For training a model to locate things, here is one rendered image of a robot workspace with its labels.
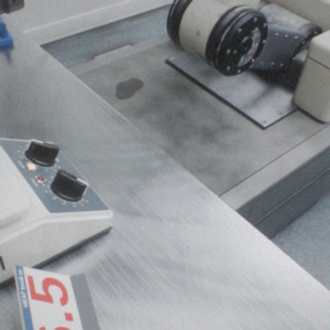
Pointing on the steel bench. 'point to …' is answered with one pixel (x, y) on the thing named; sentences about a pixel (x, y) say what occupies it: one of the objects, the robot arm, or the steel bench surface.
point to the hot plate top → (11, 195)
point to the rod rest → (4, 34)
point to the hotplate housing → (44, 232)
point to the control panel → (58, 204)
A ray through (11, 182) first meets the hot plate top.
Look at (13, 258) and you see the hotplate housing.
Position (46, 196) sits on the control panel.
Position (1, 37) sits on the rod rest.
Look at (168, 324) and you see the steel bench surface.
